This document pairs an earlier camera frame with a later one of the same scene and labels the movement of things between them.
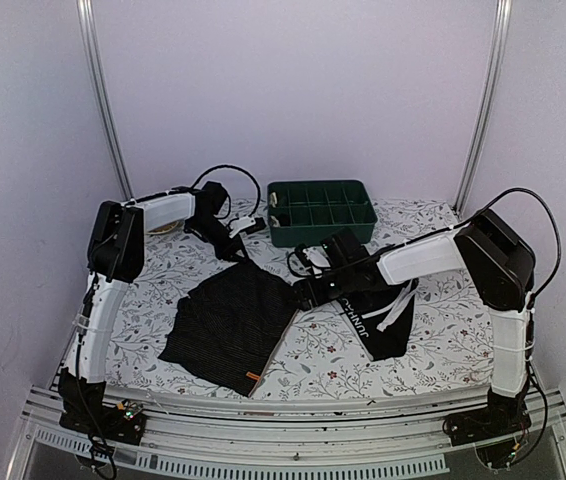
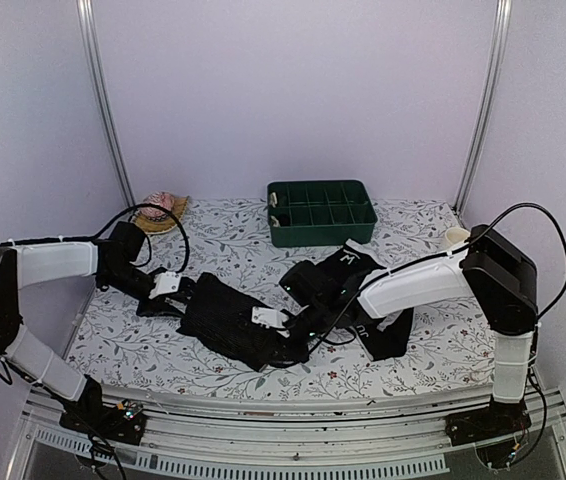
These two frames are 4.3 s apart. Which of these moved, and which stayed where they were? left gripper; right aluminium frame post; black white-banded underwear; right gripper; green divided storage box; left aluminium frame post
Moved: left gripper; right gripper
Stayed: black white-banded underwear; green divided storage box; left aluminium frame post; right aluminium frame post
